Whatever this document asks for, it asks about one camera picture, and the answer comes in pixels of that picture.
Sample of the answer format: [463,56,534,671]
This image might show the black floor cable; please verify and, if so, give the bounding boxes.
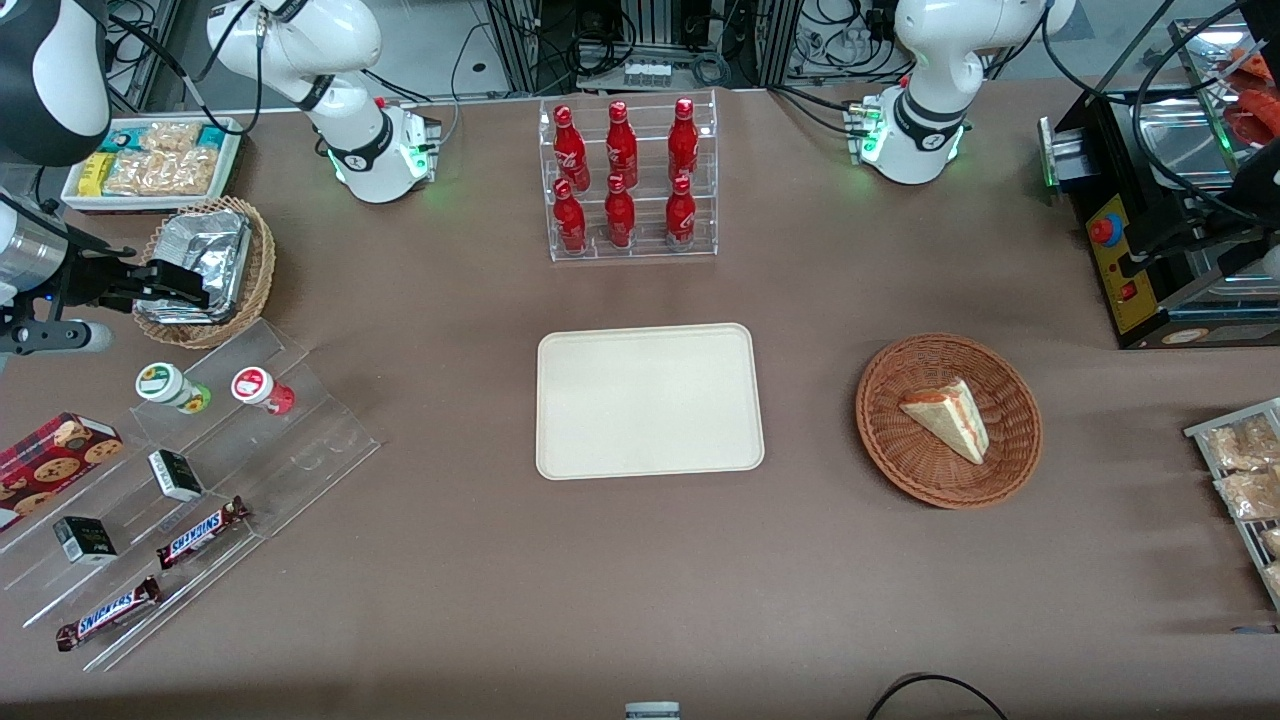
[865,674,1011,720]

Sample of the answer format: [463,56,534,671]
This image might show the small clear nut bag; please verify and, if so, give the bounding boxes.
[140,121,202,154]

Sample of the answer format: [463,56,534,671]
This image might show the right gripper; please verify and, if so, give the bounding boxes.
[0,244,213,323]

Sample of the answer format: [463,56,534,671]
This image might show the silver foil packs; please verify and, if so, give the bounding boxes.
[135,210,253,326]

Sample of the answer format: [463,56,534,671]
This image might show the tray of packaged snacks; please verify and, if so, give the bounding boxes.
[1184,398,1280,613]

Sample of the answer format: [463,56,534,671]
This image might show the red cookie box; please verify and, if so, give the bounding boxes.
[0,412,125,531]

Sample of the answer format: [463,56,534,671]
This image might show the snickers bar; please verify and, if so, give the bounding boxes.
[156,496,251,571]
[55,576,162,652]

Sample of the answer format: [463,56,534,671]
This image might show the large clear nut bag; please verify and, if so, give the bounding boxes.
[105,147,220,197]

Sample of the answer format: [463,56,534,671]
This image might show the round brown wicker basket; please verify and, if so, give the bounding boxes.
[855,333,1044,510]

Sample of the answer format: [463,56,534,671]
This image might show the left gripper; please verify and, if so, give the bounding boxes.
[1118,205,1269,283]

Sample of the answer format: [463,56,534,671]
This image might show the small black box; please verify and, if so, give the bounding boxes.
[53,516,118,564]
[148,449,205,503]

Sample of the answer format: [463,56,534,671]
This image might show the clear acrylic bottle rack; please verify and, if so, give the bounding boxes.
[538,88,719,263]

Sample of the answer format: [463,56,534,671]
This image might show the red cola bottle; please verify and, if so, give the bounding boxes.
[605,100,639,188]
[553,105,591,191]
[668,97,700,183]
[665,175,698,248]
[553,178,588,254]
[604,174,637,249]

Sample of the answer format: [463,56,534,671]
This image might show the black heating machine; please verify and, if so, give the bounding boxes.
[1038,18,1280,351]

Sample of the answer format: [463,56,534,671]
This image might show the red food packets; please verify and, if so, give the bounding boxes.
[1222,45,1280,147]

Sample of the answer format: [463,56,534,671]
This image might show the clear acrylic step display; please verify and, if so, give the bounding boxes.
[0,318,382,673]

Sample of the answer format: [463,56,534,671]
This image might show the white plastic bin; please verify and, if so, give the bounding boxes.
[61,116,244,214]

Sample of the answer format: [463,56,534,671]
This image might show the wrapped triangle sandwich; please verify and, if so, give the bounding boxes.
[898,377,991,466]

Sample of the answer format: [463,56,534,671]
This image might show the light wicker basket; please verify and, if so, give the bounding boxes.
[132,196,277,350]

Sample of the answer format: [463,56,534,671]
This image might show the clear snack bag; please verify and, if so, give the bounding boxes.
[1203,415,1280,471]
[1215,468,1280,521]

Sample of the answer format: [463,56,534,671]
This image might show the cream plastic tray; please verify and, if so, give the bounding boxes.
[536,322,766,481]

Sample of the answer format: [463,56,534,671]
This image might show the red gum bottle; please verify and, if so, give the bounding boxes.
[231,367,296,416]

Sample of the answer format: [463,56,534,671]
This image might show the green gum bottle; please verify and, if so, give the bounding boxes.
[135,362,212,415]

